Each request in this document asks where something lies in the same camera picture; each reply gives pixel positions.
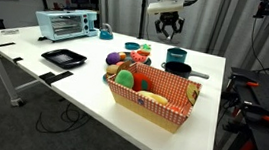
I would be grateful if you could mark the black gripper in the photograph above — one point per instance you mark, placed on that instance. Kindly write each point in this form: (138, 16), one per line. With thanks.
(170, 17)

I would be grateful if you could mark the dark grey pot lid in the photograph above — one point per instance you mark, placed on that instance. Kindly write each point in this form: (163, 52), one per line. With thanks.
(170, 40)

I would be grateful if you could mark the teal blue pot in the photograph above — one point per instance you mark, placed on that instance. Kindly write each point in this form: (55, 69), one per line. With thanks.
(176, 56)

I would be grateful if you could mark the black tripod stand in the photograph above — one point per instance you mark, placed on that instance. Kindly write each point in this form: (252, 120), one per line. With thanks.
(143, 12)

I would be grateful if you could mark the red small plate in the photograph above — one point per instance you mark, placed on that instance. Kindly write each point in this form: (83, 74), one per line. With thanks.
(143, 52)

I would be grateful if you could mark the teal small plate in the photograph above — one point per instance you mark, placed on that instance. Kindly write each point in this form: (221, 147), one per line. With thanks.
(132, 46)

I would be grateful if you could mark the watermelon slice plush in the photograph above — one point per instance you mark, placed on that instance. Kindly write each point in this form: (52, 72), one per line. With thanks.
(139, 57)

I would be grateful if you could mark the grey curtain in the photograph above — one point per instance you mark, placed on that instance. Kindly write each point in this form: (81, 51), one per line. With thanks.
(213, 23)

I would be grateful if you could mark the orange slice plush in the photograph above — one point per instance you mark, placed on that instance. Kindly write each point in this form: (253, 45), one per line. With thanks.
(122, 56)

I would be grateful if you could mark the grey round plate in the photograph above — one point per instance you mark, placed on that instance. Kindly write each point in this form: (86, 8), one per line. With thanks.
(127, 64)

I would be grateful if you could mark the brown plush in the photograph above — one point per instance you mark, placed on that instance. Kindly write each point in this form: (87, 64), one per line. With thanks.
(123, 67)

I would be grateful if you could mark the red tomato plush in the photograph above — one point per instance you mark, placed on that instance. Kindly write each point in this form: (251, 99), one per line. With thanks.
(141, 82)

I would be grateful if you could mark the teal toy kettle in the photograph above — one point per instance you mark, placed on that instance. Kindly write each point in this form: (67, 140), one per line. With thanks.
(106, 33)

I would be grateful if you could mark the purple eggplant plush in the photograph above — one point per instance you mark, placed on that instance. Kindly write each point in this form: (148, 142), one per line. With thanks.
(112, 58)

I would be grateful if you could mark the green plush fruit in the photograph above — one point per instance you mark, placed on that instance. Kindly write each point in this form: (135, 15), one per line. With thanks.
(124, 79)

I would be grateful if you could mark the yellow pineapple slice plush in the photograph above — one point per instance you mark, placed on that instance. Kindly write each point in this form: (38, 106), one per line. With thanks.
(193, 94)

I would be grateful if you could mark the tan potato plush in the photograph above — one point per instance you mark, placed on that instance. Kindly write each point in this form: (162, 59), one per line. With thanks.
(112, 69)

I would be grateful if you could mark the yellow banana plush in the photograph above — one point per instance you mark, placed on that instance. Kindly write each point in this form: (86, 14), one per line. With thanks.
(154, 97)

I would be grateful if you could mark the small orange plush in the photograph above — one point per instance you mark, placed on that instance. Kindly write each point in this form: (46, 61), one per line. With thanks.
(175, 108)

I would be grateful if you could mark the orange checkered cardboard box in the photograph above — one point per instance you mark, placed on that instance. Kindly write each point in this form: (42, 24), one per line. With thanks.
(144, 108)

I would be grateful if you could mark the black orange clamp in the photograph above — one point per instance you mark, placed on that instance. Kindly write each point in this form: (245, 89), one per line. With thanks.
(262, 113)
(244, 81)

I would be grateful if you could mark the light blue toaster oven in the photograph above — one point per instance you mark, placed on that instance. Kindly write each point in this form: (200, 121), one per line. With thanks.
(64, 24)

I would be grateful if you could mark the black baking tray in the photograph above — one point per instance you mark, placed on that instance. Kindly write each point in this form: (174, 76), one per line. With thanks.
(64, 58)

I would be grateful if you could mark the wide black tape strip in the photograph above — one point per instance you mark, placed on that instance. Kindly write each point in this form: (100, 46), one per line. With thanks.
(55, 77)

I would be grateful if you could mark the white paper label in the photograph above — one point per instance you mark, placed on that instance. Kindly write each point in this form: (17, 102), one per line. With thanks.
(10, 32)

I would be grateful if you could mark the white table leg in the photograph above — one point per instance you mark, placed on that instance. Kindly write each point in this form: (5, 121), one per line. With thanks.
(3, 78)

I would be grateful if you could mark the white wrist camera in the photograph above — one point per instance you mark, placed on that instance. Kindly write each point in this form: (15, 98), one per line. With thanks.
(167, 6)

